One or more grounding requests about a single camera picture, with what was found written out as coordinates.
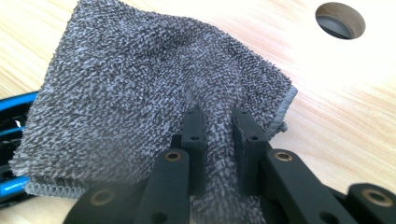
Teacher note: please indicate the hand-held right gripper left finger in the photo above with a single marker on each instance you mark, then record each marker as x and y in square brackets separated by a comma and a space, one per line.
[195, 155]

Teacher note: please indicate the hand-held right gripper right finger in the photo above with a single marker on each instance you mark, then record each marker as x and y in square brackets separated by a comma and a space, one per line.
[249, 155]

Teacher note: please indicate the grey terry cloth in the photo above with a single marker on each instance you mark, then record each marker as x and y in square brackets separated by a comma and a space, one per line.
[124, 93]

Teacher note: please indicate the blue and black toy car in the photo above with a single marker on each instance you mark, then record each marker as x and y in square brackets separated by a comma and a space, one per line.
[11, 186]

